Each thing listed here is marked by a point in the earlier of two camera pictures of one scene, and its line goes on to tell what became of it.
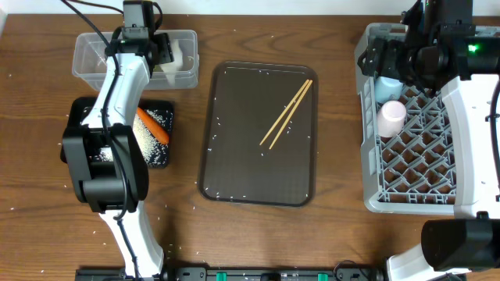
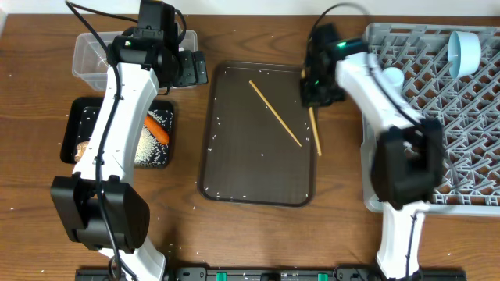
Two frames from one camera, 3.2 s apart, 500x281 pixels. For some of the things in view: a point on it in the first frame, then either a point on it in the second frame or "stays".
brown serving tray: x=246 y=101 stays
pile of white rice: x=154 y=150 stays
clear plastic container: x=90 y=62 stays
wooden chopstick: x=310 y=82 to x=316 y=130
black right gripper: x=392 y=50 to x=311 y=96
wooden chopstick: x=283 y=112 to x=251 y=82
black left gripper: x=163 y=42 to x=192 y=74
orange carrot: x=152 y=126 stays
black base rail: x=243 y=273 stays
